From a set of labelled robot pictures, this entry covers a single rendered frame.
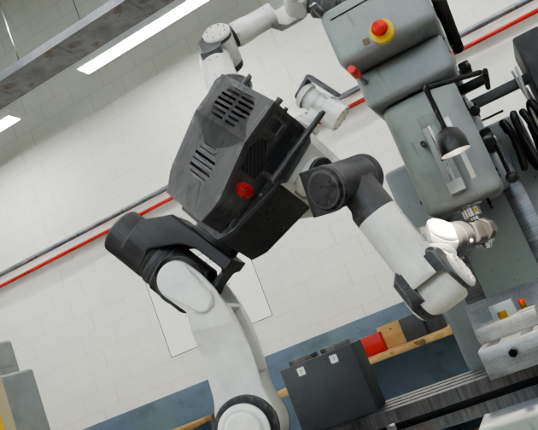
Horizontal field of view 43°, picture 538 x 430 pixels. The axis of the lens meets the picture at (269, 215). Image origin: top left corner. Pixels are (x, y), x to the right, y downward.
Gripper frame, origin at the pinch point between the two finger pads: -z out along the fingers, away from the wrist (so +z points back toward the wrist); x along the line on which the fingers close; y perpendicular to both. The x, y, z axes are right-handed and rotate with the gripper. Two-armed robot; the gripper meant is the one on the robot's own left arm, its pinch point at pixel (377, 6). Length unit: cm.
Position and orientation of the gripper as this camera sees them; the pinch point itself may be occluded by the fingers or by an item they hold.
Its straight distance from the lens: 200.1
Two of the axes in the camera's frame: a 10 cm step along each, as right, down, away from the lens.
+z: -9.8, -1.3, 1.8
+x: -1.6, -1.5, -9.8
